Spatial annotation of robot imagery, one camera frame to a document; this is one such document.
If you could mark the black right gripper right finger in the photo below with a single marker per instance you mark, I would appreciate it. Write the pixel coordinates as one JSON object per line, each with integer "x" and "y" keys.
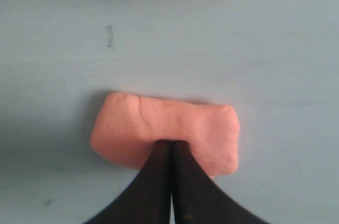
{"x": 197, "y": 199}

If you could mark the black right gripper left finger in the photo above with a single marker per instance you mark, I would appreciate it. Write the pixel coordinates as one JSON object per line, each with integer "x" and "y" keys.
{"x": 147, "y": 199}

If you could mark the pink play dough slab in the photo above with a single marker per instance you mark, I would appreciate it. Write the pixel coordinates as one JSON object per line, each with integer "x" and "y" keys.
{"x": 128, "y": 125}

